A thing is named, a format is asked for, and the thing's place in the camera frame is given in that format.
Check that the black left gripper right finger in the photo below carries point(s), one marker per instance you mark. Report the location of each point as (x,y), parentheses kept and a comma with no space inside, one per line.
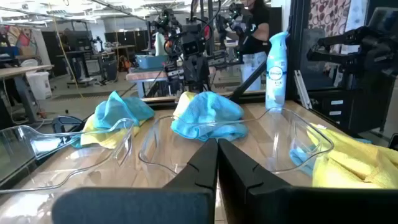
(280,205)

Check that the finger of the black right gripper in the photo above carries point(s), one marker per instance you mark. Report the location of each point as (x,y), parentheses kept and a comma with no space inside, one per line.
(203,81)
(191,81)

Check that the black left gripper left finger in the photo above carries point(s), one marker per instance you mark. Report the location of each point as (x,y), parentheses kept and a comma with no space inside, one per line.
(155,205)

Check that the yellow microfiber towel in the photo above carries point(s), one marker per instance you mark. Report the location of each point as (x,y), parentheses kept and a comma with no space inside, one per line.
(102,140)
(351,161)
(185,101)

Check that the black background robot arm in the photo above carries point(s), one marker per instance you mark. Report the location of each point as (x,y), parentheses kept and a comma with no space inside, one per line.
(168,21)
(231,18)

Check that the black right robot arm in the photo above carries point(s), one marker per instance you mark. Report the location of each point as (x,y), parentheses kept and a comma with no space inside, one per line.
(192,23)

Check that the blue storage crate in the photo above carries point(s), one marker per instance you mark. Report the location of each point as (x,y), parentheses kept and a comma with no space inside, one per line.
(150,61)

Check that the pale green bottle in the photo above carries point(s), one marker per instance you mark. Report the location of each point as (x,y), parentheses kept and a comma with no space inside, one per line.
(160,45)

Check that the person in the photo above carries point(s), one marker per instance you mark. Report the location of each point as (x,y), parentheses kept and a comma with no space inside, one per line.
(258,31)

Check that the wooden background table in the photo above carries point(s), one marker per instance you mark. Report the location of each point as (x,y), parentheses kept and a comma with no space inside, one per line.
(143,76)

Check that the light blue spray bottle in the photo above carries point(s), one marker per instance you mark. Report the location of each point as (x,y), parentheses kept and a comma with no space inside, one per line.
(276,71)

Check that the clear plastic basket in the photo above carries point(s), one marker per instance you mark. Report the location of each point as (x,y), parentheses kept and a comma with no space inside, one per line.
(118,149)
(280,140)

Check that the silver aluminium bar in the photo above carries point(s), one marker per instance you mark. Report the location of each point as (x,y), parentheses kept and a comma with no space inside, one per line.
(303,90)

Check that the black drawer unit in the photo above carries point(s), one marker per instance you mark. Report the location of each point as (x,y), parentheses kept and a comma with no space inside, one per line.
(337,107)

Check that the patterned curtain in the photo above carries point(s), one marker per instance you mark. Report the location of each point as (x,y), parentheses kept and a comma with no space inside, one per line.
(326,15)

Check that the white trash bin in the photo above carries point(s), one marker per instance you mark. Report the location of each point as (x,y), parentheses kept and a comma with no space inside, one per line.
(38,85)

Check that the wooden desk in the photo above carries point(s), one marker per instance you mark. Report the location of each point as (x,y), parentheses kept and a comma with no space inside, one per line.
(18,71)

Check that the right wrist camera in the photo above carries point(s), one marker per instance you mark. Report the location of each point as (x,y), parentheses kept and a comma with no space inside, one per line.
(193,40)

